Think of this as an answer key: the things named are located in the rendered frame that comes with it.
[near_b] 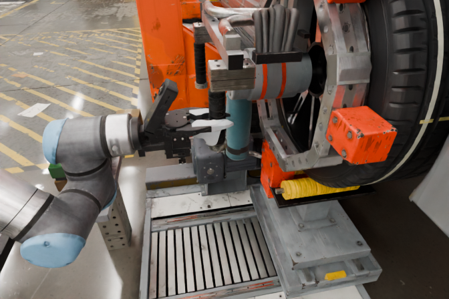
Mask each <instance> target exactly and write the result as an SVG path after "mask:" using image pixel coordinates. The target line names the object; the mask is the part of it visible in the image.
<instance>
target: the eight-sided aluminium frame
mask: <svg viewBox="0 0 449 299"><path fill-rule="evenodd" d="M280 1H281V0H260V3H259V4H258V5H257V8H268V7H274V6H275V5H276V4H280ZM314 4H315V10H316V14H317V19H318V23H319V28H320V32H321V38H322V42H323V48H324V51H325V57H326V60H327V79H326V83H325V89H324V92H323V97H322V101H321V107H320V110H319V116H318V119H317V125H316V128H315V134H314V137H313V143H312V146H311V149H310V150H309V151H306V152H302V153H299V152H298V150H297V148H296V147H295V146H294V144H293V142H292V141H291V140H290V138H289V136H288V135H287V133H286V132H285V130H284V129H283V127H282V126H281V123H280V121H279V116H278V111H277V104H276V99H268V100H267V102H268V106H269V114H270V117H269V118H267V111H266V107H265V100H264V99H262V100H257V107H258V112H259V119H260V123H259V125H260V127H261V131H262V135H263V136H265V139H266V140H267V143H268V144H269V147H270V148H271V150H272V152H273V154H274V156H275V158H276V159H277V161H278V163H279V167H280V168H281V169H282V170H283V172H296V171H301V170H306V169H311V168H322V167H327V166H336V165H337V164H342V162H343V158H342V157H341V156H340V155H339V154H338V152H337V151H336V150H335V149H334V148H333V146H332V145H331V144H330V143H329V142H328V141H327V140H326V138H325V136H326V133H327V128H328V125H329V120H330V117H331V112H332V110H333V109H338V108H346V107H359V106H360V104H361V101H362V98H363V94H364V91H365V88H366V85H367V83H369V77H370V72H371V69H372V66H371V61H370V57H371V52H370V51H368V50H367V45H366V41H365V36H364V33H363V28H362V25H361V20H360V17H359V12H358V8H357V3H336V4H329V3H328V2H327V0H314ZM274 133H275V134H276V135H277V137H278V139H279V141H278V139H277V138H276V136H275V134H274Z"/></svg>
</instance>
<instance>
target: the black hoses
mask: <svg viewBox="0 0 449 299"><path fill-rule="evenodd" d="M299 17H300V15H299V11H298V10H297V9H296V8H290V9H285V8H284V6H282V5H281V4H278V5H275V6H274V7H270V8H268V9H267V10H266V9H265V8H262V9H260V10H259V11H257V10H256V11H253V13H252V18H253V21H254V22H255V50H253V51H252V60H253V62H254V63H255V65H260V64H271V63H291V62H301V61H302V56H303V52H302V50H300V49H299V48H298V47H293V44H294V40H295V36H296V32H297V34H298V36H300V37H302V38H304V39H309V38H310V33H309V32H307V31H306V30H304V29H298V30H297V28H298V24H299Z"/></svg>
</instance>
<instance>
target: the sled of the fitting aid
mask: <svg viewBox="0 0 449 299"><path fill-rule="evenodd" d="M260 188H261V185H260V184H256V185H251V194H250V197H251V200H252V203H253V206H254V208H255V211H256V214H257V217H258V220H259V223H260V225H261V229H262V231H263V235H264V237H265V240H266V243H267V246H268V249H269V252H270V255H271V257H272V260H273V263H274V266H275V269H276V271H277V275H278V277H279V281H280V283H281V286H282V289H283V292H284V295H285V298H286V299H289V298H295V297H299V296H305V295H309V294H314V293H318V292H324V291H328V290H334V289H338V288H345V287H348V286H354V285H358V284H364V283H368V282H374V281H377V279H378V277H379V276H380V274H381V273H382V268H381V266H380V265H379V264H378V262H377V260H376V259H375V258H374V256H373V255H372V253H371V252H370V253H369V255H368V256H366V257H362V258H355V259H351V260H344V261H340V262H334V263H330V264H323V265H319V266H312V267H308V268H302V269H298V270H292V269H291V267H290V264H289V261H288V259H287V256H286V254H285V251H284V249H283V246H282V244H281V241H280V239H279V236H278V234H277V231H276V229H275V226H274V224H273V221H272V219H271V216H270V213H269V211H268V209H267V206H266V203H265V201H264V199H263V196H262V193H261V191H260Z"/></svg>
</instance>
